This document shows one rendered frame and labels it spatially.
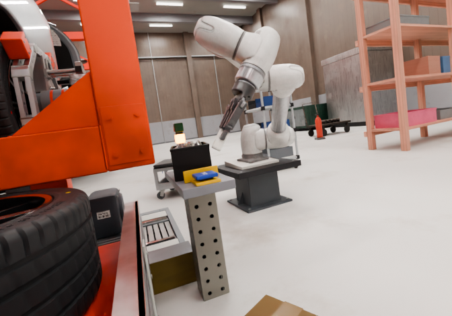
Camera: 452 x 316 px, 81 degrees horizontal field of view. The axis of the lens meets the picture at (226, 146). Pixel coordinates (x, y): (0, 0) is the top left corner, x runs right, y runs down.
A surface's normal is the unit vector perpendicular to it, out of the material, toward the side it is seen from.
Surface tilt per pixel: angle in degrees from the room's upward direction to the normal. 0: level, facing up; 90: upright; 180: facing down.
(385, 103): 90
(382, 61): 90
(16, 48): 135
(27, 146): 90
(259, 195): 90
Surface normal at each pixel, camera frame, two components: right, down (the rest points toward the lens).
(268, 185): 0.39, 0.02
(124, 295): -0.14, -0.99
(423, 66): -0.87, 0.16
